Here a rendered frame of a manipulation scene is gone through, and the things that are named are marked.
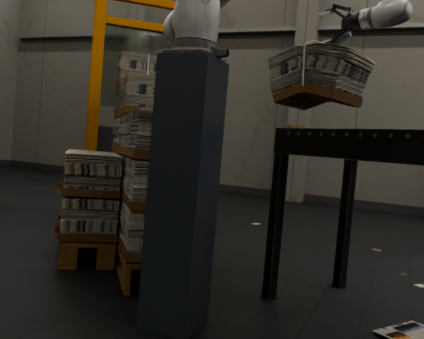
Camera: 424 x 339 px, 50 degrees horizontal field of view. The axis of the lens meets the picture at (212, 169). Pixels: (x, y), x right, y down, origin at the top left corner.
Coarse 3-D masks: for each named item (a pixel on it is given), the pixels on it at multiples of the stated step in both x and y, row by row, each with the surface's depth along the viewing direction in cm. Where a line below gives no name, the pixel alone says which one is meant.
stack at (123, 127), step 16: (144, 112) 196; (128, 128) 225; (144, 128) 197; (128, 144) 226; (144, 144) 197; (128, 160) 225; (144, 160) 206; (128, 176) 219; (144, 176) 198; (128, 192) 213; (144, 192) 198; (128, 224) 198; (128, 240) 198; (128, 272) 199; (128, 288) 199
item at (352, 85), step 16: (320, 48) 201; (336, 48) 196; (352, 48) 194; (320, 64) 200; (336, 64) 195; (352, 64) 199; (368, 64) 208; (320, 80) 200; (336, 80) 195; (352, 80) 204; (320, 96) 201
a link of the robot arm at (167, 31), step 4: (220, 0) 183; (224, 0) 184; (228, 0) 186; (220, 4) 184; (224, 4) 186; (220, 8) 186; (172, 12) 173; (168, 16) 177; (168, 20) 175; (164, 24) 181; (168, 24) 175; (164, 28) 181; (168, 28) 176; (164, 32) 182; (168, 32) 177; (172, 32) 174; (164, 36) 185; (168, 36) 179; (172, 36) 176; (168, 40) 182; (172, 40) 179; (172, 44) 183
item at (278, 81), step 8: (296, 48) 209; (272, 56) 218; (280, 56) 215; (288, 56) 212; (296, 56) 209; (272, 64) 217; (280, 64) 215; (288, 64) 211; (296, 64) 209; (272, 72) 217; (280, 72) 214; (288, 72) 211; (296, 72) 208; (272, 80) 217; (280, 80) 214; (288, 80) 210; (296, 80) 208; (272, 88) 216; (280, 88) 214; (296, 96) 210; (304, 96) 211; (288, 104) 220; (296, 104) 222; (304, 104) 224; (312, 104) 226; (320, 104) 230
